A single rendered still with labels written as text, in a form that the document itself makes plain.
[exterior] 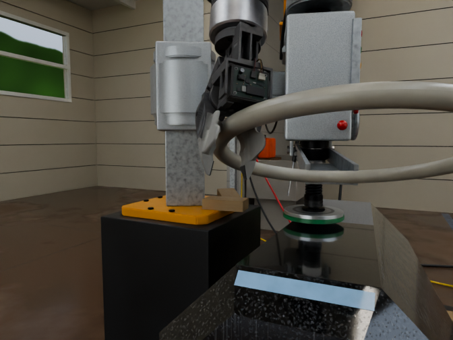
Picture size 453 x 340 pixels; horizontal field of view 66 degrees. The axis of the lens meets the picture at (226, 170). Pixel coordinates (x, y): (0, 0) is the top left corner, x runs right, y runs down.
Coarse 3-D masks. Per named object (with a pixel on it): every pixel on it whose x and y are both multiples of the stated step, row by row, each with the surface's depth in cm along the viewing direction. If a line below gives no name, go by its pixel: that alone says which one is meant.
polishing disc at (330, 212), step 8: (288, 208) 130; (296, 208) 130; (328, 208) 130; (336, 208) 130; (296, 216) 121; (304, 216) 119; (312, 216) 118; (320, 216) 118; (328, 216) 118; (336, 216) 119
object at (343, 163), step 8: (296, 144) 143; (288, 152) 147; (296, 152) 131; (328, 152) 125; (336, 152) 108; (304, 160) 90; (328, 160) 125; (336, 160) 106; (344, 160) 92; (304, 168) 87; (312, 168) 106; (320, 168) 105; (328, 168) 105; (336, 168) 105; (344, 168) 92; (352, 168) 83; (336, 184) 82; (344, 184) 82; (352, 184) 82
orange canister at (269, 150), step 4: (268, 140) 434; (272, 140) 446; (268, 144) 435; (272, 144) 447; (264, 148) 437; (268, 148) 435; (272, 148) 447; (260, 152) 440; (264, 152) 437; (268, 152) 436; (272, 152) 448; (260, 156) 440; (264, 156) 438; (268, 156) 436; (272, 156) 449
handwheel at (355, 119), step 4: (352, 112) 138; (352, 116) 133; (356, 116) 127; (352, 120) 133; (356, 120) 127; (352, 124) 133; (356, 124) 128; (352, 128) 134; (356, 128) 128; (352, 132) 134; (356, 132) 129; (352, 136) 132; (356, 136) 131
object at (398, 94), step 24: (288, 96) 42; (312, 96) 40; (336, 96) 39; (360, 96) 38; (384, 96) 37; (408, 96) 37; (432, 96) 37; (240, 120) 47; (264, 120) 44; (216, 144) 56; (264, 168) 78; (288, 168) 82; (408, 168) 74; (432, 168) 69
